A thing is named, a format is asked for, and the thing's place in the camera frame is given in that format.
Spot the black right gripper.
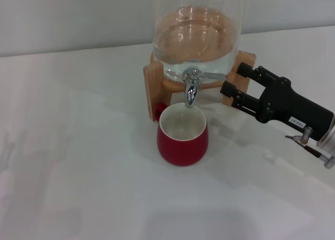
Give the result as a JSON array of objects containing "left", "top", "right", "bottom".
[{"left": 220, "top": 62, "right": 334, "bottom": 141}]

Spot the chrome faucet with lever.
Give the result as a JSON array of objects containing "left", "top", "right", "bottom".
[{"left": 182, "top": 66, "right": 226, "bottom": 108}]

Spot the red ceramic cup white inside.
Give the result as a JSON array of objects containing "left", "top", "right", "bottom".
[{"left": 156, "top": 102, "right": 209, "bottom": 167}]

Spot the clear glass water dispenser jar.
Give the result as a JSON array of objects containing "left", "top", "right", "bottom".
[{"left": 151, "top": 0, "right": 248, "bottom": 82}]

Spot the light wooden dispenser stand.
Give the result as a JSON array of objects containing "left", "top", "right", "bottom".
[{"left": 142, "top": 50, "right": 256, "bottom": 120}]

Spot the metal plug cable on gripper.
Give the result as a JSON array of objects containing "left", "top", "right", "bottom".
[{"left": 284, "top": 126, "right": 335, "bottom": 169}]

